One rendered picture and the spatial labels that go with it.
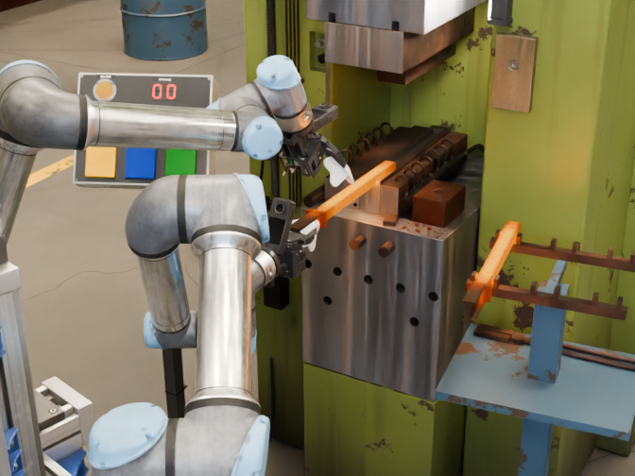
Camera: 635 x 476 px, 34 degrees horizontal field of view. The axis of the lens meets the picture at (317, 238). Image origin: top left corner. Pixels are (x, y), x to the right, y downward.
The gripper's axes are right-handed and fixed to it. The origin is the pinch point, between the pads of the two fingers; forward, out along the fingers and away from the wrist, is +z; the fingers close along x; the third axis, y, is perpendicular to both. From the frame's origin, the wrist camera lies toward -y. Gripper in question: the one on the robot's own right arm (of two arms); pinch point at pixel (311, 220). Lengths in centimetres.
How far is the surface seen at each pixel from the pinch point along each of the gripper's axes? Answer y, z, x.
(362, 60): -28.4, 27.3, -2.3
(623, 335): 59, 86, 52
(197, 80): -19, 23, -46
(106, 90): -16, 11, -65
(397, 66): -28.3, 27.3, 6.5
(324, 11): -38.5, 27.2, -12.1
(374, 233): 11.1, 21.7, 4.5
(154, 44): 84, 353, -326
